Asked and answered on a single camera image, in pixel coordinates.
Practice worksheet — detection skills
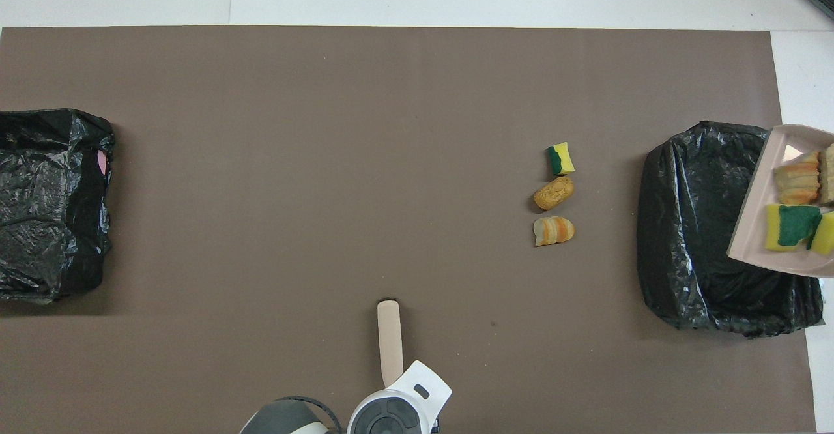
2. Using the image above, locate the beige brush handle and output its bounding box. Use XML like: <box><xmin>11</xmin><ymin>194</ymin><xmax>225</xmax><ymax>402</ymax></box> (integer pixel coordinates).
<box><xmin>377</xmin><ymin>300</ymin><xmax>405</xmax><ymax>388</ymax></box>

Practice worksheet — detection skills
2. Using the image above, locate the pink dustpan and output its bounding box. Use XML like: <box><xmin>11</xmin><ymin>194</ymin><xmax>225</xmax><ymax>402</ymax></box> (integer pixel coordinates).
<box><xmin>727</xmin><ymin>124</ymin><xmax>834</xmax><ymax>278</ymax></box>

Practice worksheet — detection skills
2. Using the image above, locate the bin with black bag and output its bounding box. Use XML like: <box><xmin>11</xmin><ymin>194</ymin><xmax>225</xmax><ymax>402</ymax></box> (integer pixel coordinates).
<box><xmin>0</xmin><ymin>109</ymin><xmax>116</xmax><ymax>304</ymax></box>
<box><xmin>637</xmin><ymin>121</ymin><xmax>825</xmax><ymax>338</ymax></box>

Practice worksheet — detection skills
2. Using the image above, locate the brown potato-shaped bread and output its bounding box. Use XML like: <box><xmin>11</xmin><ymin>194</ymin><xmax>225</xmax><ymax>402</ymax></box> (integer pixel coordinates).
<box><xmin>533</xmin><ymin>175</ymin><xmax>575</xmax><ymax>211</ymax></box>

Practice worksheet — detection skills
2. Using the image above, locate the striped bread slice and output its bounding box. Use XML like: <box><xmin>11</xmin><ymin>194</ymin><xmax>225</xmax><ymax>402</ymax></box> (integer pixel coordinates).
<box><xmin>773</xmin><ymin>151</ymin><xmax>822</xmax><ymax>206</ymax></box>
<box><xmin>533</xmin><ymin>216</ymin><xmax>575</xmax><ymax>247</ymax></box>

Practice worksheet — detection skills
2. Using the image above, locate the yellow green sponge piece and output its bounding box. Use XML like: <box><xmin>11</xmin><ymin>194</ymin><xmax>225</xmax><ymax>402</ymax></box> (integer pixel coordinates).
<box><xmin>546</xmin><ymin>142</ymin><xmax>576</xmax><ymax>177</ymax></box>

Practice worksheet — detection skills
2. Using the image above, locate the pale bread slice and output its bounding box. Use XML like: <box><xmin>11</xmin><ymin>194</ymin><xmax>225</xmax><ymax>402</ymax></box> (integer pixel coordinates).
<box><xmin>819</xmin><ymin>144</ymin><xmax>834</xmax><ymax>205</ymax></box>

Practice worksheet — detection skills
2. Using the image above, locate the black cable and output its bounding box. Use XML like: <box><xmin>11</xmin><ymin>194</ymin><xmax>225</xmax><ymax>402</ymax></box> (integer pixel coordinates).
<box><xmin>279</xmin><ymin>395</ymin><xmax>343</xmax><ymax>434</ymax></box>

